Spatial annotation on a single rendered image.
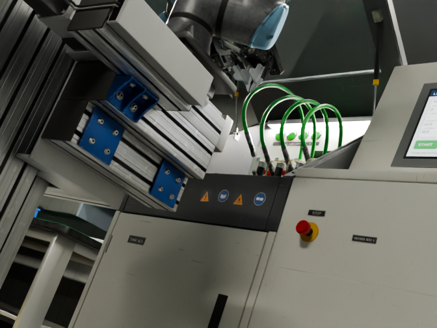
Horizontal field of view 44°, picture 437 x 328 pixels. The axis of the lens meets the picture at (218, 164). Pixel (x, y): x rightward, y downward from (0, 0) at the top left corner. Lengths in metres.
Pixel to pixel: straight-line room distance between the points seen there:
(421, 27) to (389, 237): 2.65
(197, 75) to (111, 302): 0.93
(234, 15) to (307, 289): 0.66
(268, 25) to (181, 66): 0.34
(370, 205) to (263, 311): 0.37
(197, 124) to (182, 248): 0.49
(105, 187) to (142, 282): 0.53
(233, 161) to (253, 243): 0.86
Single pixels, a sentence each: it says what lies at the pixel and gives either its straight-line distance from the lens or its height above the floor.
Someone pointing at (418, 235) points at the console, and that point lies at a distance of 1.26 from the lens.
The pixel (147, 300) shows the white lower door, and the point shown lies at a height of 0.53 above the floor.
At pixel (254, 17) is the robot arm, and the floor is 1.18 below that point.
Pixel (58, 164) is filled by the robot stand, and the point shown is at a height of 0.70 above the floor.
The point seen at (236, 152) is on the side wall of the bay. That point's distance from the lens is 2.30.
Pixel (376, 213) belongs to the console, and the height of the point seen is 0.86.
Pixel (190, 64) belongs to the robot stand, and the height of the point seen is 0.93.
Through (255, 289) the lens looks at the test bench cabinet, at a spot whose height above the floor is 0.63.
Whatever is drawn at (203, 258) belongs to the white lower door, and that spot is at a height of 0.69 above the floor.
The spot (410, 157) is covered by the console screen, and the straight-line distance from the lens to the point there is 1.66.
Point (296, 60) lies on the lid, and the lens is 2.24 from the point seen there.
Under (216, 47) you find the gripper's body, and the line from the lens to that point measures 1.85.
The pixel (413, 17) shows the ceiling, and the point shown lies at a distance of 3.74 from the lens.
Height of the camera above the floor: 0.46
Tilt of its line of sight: 18 degrees up
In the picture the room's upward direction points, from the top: 20 degrees clockwise
